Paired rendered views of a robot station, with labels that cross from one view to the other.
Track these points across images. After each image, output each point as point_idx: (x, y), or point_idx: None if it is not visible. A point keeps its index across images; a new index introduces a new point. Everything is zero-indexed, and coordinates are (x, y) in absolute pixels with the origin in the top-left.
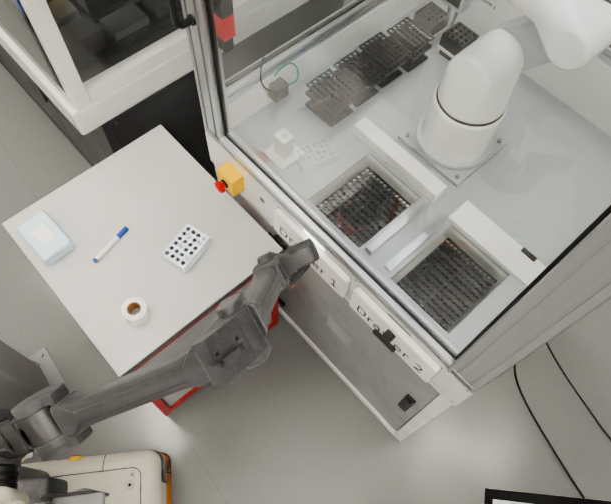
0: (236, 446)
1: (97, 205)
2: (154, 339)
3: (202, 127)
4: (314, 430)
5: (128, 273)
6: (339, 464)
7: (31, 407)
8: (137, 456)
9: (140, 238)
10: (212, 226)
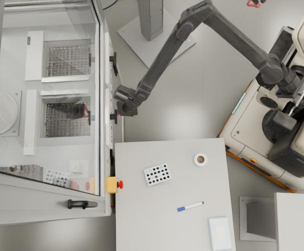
0: (184, 130)
1: (183, 237)
2: (199, 143)
3: None
4: (150, 112)
5: (191, 184)
6: (150, 94)
7: (275, 66)
8: (228, 141)
9: (174, 199)
10: (137, 179)
